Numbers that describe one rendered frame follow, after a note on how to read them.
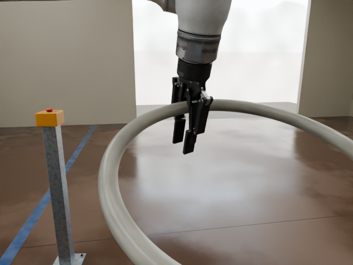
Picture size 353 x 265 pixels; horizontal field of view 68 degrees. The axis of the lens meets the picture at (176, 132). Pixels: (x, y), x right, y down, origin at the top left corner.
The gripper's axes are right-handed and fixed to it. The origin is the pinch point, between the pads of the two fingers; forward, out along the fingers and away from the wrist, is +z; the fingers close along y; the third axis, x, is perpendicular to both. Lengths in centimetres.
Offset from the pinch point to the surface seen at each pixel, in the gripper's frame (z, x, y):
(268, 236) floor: 140, 115, -18
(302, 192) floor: 158, 211, -44
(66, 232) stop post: 118, -25, -78
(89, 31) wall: 108, 139, -571
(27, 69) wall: 192, 3, -599
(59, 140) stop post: 61, -17, -100
